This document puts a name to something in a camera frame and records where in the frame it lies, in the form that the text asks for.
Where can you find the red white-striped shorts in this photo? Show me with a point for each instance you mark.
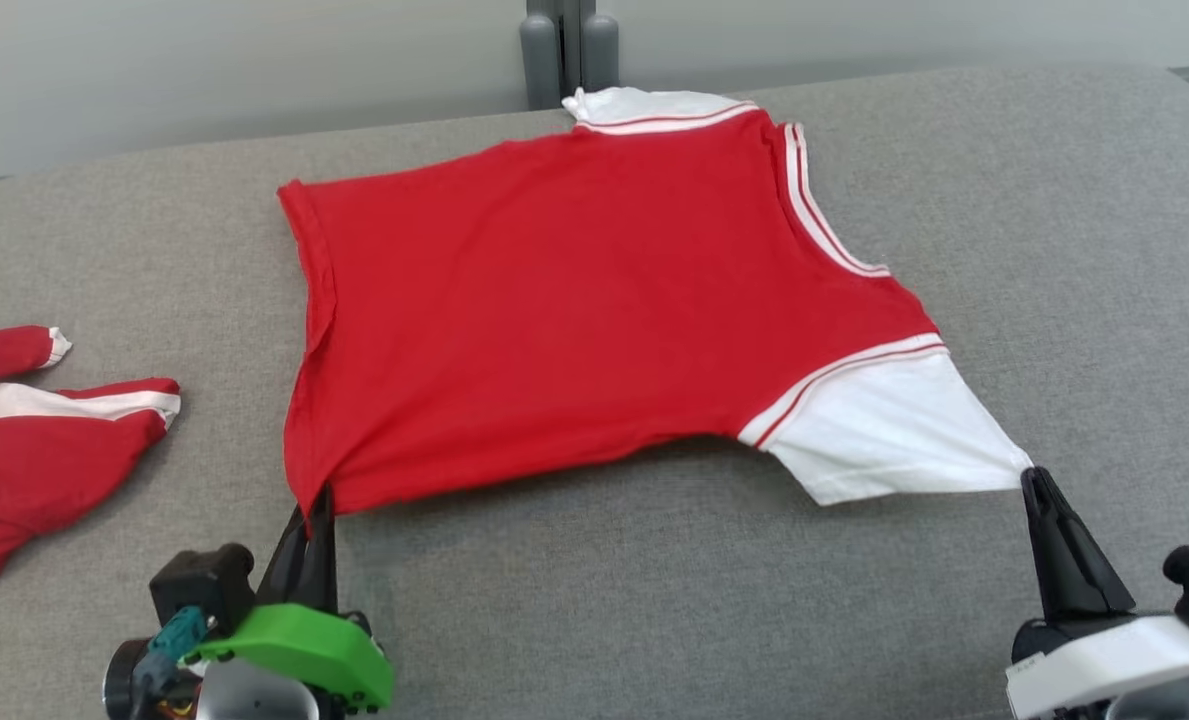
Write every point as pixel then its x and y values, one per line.
pixel 34 470

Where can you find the red white-sleeved jersey shirt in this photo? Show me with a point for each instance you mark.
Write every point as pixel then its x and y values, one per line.
pixel 574 300

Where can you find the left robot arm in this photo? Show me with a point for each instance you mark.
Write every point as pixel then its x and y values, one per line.
pixel 254 700

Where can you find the grey partition post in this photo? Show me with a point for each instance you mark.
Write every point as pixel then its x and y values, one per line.
pixel 569 50

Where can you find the teal left camera connector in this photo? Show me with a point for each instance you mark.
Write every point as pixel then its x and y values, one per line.
pixel 174 640

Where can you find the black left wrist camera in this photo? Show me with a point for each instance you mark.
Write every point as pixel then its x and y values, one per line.
pixel 199 585

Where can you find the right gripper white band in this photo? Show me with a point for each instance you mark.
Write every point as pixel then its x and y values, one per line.
pixel 1104 660

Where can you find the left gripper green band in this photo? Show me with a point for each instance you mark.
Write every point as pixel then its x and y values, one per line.
pixel 304 650

